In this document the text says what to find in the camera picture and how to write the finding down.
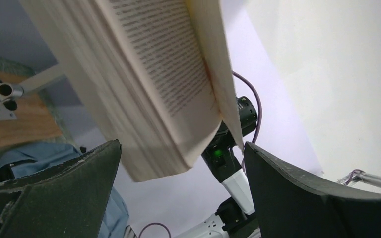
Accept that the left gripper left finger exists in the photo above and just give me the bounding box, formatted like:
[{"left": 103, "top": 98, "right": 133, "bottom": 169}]
[{"left": 0, "top": 140, "right": 122, "bottom": 238}]

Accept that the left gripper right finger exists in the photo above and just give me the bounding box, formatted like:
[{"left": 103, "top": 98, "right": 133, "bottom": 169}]
[{"left": 244, "top": 142, "right": 381, "bottom": 238}]

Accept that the blue student backpack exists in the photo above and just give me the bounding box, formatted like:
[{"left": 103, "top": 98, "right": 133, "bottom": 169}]
[{"left": 0, "top": 140, "right": 129, "bottom": 238}]

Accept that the yellow teal paperback book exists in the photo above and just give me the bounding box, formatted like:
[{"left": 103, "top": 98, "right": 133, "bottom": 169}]
[{"left": 21, "top": 0, "right": 244, "bottom": 182}]

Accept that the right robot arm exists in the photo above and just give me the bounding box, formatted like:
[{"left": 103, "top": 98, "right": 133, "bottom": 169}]
[{"left": 179, "top": 123, "right": 261, "bottom": 238}]

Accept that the wooden board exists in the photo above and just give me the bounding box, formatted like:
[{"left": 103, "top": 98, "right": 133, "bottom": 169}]
[{"left": 0, "top": 65, "right": 64, "bottom": 148}]

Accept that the aluminium side rail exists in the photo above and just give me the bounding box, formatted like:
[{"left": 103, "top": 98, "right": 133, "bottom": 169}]
[{"left": 336, "top": 169, "right": 381, "bottom": 188}]

